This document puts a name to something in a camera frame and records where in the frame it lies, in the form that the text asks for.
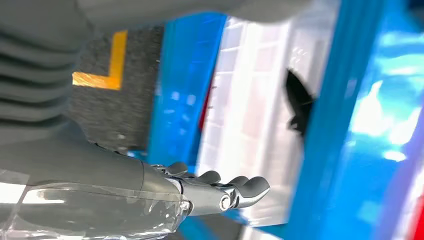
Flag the red barrier belt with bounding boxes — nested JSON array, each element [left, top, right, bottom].
[[408, 194, 424, 240]]

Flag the yellow floor tape square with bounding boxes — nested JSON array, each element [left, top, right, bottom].
[[72, 30, 129, 91]]

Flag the blue metal shelf rack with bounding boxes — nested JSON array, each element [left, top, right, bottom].
[[127, 0, 424, 240]]

